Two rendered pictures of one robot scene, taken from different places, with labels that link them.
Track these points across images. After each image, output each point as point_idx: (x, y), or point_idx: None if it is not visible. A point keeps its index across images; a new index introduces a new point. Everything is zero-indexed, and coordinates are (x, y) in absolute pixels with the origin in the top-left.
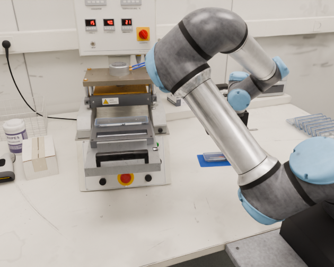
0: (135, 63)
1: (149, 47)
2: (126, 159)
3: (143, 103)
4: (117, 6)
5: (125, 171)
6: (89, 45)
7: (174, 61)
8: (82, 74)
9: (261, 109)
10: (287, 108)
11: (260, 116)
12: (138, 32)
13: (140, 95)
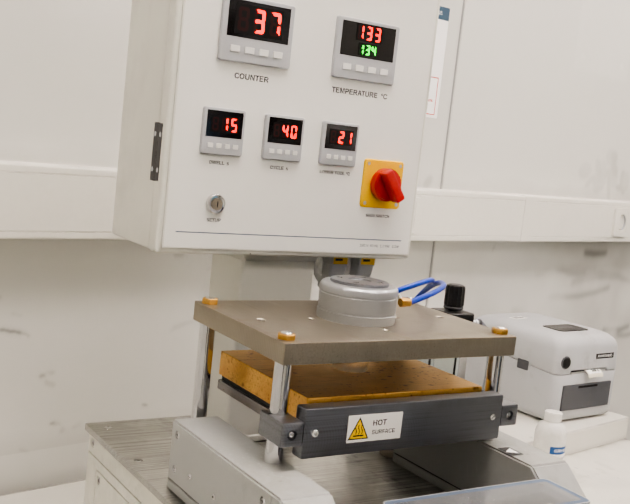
0: (179, 308)
1: (393, 233)
2: None
3: (477, 431)
4: (321, 80)
5: None
6: (200, 209)
7: None
8: None
9: (578, 462)
10: None
11: (602, 483)
12: (368, 177)
13: (471, 401)
